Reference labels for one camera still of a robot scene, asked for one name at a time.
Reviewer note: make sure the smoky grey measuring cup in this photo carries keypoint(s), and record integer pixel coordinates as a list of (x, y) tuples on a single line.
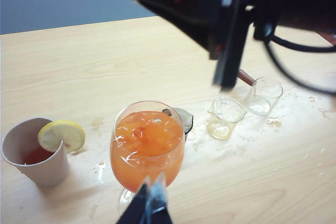
[(187, 121)]

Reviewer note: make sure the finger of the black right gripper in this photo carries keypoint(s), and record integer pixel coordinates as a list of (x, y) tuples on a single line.
[(233, 51), (194, 19)]

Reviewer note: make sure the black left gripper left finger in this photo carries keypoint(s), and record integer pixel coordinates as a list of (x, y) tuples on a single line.
[(134, 208)]

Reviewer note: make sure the beige paper cup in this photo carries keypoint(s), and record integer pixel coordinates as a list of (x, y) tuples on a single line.
[(44, 171)]

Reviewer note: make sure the yellow lemon slice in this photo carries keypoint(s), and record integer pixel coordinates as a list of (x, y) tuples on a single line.
[(65, 134)]

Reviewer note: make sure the wine glass with orange drink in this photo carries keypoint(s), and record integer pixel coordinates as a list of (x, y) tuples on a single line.
[(147, 150)]

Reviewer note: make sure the clear glass measuring cup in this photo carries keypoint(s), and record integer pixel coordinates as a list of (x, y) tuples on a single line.
[(225, 113)]

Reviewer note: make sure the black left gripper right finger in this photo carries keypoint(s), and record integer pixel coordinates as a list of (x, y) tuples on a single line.
[(158, 203)]

